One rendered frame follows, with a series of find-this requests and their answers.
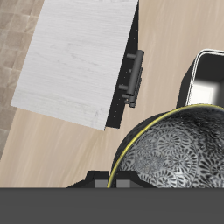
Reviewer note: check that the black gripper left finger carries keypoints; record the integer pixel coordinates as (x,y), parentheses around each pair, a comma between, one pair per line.
(97,178)

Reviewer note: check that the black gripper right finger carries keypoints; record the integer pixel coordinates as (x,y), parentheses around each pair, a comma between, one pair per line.
(125,178)

